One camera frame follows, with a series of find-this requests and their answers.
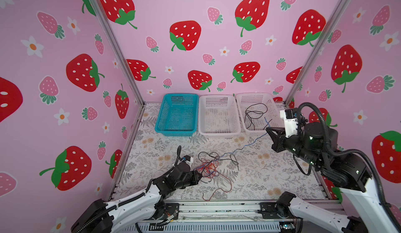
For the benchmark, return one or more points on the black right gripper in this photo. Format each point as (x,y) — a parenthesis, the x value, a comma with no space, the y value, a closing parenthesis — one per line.
(277,144)

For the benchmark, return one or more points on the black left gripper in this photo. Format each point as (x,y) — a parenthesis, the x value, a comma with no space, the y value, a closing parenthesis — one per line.
(195,179)

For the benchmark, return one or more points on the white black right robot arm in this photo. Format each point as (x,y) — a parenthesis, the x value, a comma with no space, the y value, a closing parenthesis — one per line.
(308,137)

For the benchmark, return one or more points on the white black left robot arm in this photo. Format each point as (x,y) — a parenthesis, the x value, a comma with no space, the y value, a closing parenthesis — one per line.
(138,201)

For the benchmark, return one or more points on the white right plastic basket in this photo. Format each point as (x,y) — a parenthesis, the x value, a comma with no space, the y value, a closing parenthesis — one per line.
(258,111)

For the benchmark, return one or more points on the white plastic basket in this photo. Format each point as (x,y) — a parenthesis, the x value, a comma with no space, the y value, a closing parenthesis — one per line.
(258,111)
(218,116)

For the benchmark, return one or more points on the white middle plastic basket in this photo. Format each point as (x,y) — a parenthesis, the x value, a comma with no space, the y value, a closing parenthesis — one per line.
(218,116)

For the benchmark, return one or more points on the teal plastic basket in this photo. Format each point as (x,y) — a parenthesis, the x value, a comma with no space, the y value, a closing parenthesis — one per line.
(178,115)

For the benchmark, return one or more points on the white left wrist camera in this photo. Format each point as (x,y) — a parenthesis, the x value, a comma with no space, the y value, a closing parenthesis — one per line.
(188,160)

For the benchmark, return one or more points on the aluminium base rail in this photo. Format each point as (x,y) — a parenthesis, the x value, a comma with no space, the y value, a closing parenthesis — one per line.
(230,217)

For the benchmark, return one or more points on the aluminium right corner post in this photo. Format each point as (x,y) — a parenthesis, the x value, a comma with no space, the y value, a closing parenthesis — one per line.
(333,20)

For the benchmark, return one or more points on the aluminium corner post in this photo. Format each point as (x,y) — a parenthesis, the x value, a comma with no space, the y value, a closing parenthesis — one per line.
(120,12)
(333,20)

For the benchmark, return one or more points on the aluminium left corner post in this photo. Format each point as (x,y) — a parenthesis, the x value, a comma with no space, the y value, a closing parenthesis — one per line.
(120,12)

